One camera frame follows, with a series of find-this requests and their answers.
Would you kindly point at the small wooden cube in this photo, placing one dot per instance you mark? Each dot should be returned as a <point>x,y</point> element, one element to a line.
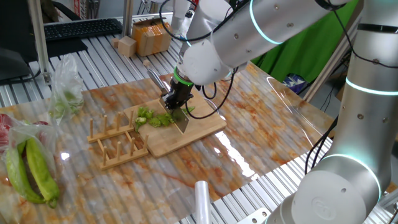
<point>115,42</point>

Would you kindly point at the green pepper inside bag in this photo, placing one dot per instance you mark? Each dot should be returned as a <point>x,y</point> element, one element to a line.
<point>17,174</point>

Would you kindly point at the green cloth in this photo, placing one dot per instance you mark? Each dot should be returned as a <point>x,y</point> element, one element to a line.
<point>308,53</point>

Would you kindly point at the steel kitchen knife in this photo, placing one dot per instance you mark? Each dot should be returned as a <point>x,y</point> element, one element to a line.
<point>183,123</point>

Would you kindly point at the blue patterned bag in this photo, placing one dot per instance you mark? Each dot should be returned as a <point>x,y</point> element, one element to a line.
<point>293,83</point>

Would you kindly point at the brown floor carton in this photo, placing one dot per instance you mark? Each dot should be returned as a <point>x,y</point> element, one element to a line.
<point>339,93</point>

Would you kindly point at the red and white sign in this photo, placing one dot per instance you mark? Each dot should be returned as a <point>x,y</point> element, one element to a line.
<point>76,7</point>

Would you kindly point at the wooden cutting board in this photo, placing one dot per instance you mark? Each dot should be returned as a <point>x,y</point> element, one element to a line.
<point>192,137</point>

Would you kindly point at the slanted aluminium pole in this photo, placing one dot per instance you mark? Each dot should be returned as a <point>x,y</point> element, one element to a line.
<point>326,74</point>

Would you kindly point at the green pepper with curled stem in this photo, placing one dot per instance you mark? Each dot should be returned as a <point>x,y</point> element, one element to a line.
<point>40,171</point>

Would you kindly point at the tiny wooden block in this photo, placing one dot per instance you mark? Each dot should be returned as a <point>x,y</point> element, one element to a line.
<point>146,63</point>

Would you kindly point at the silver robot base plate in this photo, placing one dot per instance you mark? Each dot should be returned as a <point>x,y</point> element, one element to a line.
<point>253,217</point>

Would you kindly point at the cut chili slice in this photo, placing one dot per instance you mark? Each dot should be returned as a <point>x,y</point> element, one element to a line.
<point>141,120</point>
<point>150,114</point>
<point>155,122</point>
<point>170,118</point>
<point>163,119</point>
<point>142,112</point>

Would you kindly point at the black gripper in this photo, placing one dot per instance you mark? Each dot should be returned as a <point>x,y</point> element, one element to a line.
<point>182,91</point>

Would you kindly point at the crumpled clear plastic bag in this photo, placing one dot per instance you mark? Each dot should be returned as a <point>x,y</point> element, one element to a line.
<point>66,77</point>

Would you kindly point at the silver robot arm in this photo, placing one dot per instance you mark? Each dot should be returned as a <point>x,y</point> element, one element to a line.
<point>342,196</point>

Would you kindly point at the black keyboard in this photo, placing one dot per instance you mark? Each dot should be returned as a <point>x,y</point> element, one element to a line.
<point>81,28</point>

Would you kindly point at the taped cardboard box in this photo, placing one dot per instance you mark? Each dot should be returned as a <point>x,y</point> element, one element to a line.
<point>150,34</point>

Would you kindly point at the wooden peg rack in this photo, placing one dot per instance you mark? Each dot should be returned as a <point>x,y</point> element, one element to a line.
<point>105,134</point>

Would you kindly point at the pale green pepper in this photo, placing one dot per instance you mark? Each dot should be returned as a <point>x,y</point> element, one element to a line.
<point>73,105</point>

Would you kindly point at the red pepper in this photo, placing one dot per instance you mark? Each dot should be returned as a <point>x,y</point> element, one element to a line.
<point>42,133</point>
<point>4,130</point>

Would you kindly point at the marbled plastic table sheet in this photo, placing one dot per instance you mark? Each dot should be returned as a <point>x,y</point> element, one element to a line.
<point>264,124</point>

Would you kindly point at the white plastic bag roll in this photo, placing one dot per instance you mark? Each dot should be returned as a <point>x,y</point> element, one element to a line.
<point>202,202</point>

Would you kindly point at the large wooden cube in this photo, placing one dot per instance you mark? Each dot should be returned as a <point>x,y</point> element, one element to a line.
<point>127,46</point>

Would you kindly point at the black desktop monitor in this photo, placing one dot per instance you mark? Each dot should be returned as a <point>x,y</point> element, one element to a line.
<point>12,28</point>

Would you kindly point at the aluminium frame post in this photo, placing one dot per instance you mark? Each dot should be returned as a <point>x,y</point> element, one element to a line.
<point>127,15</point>
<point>38,37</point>

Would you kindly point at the black desk mat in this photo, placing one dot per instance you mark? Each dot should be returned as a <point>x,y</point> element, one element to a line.
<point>66,46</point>

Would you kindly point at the cut chili stem piece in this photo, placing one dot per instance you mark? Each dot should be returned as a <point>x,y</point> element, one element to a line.
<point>137,127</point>

